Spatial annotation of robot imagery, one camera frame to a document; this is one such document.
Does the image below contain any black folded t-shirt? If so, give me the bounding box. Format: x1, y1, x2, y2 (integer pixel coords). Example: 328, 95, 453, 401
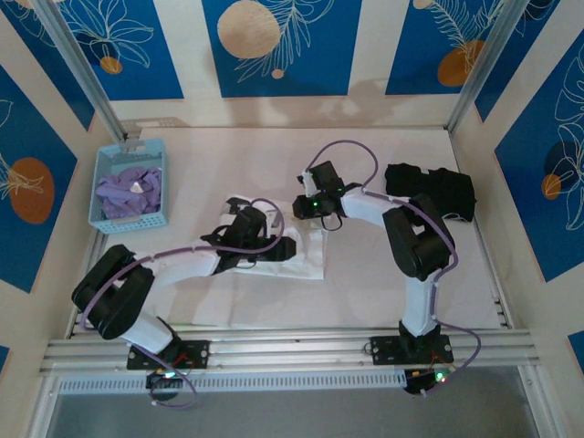
384, 162, 478, 224

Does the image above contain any aluminium frame post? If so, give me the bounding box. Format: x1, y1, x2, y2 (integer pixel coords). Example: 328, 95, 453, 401
31, 0, 129, 142
444, 0, 526, 133

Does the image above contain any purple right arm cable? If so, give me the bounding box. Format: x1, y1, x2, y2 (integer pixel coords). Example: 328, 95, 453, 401
303, 140, 483, 398

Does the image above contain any white slotted cable duct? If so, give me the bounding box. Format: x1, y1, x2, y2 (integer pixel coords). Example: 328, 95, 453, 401
54, 369, 407, 396

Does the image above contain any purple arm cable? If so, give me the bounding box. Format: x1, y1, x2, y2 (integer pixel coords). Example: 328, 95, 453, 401
79, 198, 287, 410
303, 140, 483, 398

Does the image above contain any purple crumpled cloth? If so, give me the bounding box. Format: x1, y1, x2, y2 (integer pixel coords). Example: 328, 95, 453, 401
94, 166, 164, 220

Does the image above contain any small black circuit board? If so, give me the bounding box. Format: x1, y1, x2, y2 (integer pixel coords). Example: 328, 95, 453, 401
145, 370, 183, 392
403, 367, 453, 397

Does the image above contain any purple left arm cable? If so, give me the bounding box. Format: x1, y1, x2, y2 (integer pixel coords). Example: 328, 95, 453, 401
79, 198, 287, 410

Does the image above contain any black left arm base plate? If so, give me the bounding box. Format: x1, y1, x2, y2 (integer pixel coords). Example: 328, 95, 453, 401
126, 339, 211, 370

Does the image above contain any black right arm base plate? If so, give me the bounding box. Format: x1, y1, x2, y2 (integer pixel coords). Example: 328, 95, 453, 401
370, 335, 455, 366

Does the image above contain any white t-shirt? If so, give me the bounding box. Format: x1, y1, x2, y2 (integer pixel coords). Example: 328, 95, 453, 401
198, 195, 329, 282

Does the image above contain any aluminium mounting rail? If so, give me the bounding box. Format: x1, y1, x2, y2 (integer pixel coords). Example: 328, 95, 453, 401
38, 326, 544, 378

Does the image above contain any light blue plastic basket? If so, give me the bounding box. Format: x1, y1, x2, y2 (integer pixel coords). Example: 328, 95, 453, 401
89, 139, 171, 235

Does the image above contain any grey metal corner bracket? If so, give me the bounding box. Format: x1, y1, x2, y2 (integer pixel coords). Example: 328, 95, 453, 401
119, 117, 183, 151

